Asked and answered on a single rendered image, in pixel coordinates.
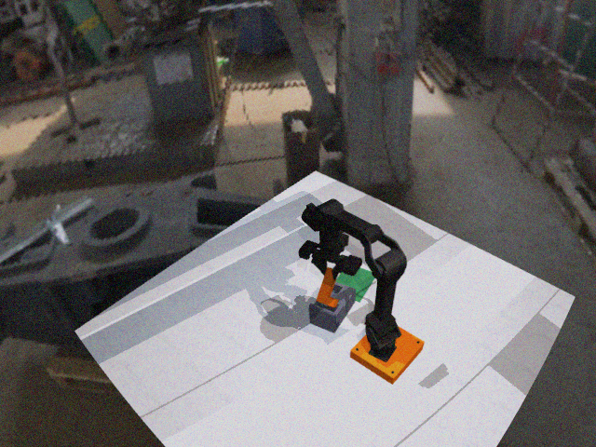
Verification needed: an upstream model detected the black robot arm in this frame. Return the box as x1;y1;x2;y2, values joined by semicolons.
302;198;407;362

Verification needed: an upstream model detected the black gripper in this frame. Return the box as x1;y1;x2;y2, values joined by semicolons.
299;238;362;279

